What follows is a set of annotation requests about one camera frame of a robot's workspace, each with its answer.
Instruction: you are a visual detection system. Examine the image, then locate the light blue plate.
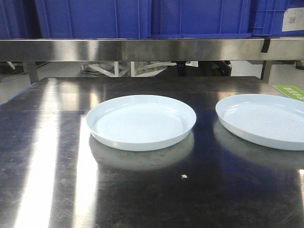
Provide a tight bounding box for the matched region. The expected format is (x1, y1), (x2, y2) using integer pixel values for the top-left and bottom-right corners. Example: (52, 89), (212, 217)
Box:
(86, 95), (197, 152)
(215, 94), (304, 151)

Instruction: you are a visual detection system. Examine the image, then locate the large blue crate middle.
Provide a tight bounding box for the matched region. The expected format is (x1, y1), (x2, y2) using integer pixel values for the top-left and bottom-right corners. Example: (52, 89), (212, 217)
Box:
(151, 0), (251, 38)

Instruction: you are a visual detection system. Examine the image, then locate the large blue crate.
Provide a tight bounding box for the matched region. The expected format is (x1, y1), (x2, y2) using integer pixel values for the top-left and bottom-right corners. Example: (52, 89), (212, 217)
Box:
(151, 0), (251, 38)
(35, 0), (152, 39)

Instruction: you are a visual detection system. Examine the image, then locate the black tape strip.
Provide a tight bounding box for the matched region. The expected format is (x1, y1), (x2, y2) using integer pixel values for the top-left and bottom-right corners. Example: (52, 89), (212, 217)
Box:
(261, 38), (271, 53)

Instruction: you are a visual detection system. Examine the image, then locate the large blue crate left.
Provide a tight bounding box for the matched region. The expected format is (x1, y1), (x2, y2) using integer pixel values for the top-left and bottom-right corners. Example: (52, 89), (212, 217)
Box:
(35, 0), (152, 39)

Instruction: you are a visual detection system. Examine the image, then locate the green floor sticker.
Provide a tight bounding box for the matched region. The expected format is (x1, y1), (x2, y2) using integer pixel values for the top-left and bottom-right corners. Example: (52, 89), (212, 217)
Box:
(274, 85), (304, 102)

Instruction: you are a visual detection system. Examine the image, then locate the blue crate with label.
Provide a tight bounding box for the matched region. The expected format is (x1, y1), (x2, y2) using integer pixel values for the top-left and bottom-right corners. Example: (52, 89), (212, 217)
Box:
(249, 0), (304, 37)

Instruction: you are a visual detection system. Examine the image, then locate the white metal frame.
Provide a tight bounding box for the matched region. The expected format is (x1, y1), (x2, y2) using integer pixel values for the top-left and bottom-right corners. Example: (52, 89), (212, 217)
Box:
(80, 61), (176, 77)

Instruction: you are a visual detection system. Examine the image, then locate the stainless steel shelf rail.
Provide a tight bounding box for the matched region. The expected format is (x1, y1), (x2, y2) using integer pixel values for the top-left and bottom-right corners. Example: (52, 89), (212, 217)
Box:
(0, 37), (304, 62)

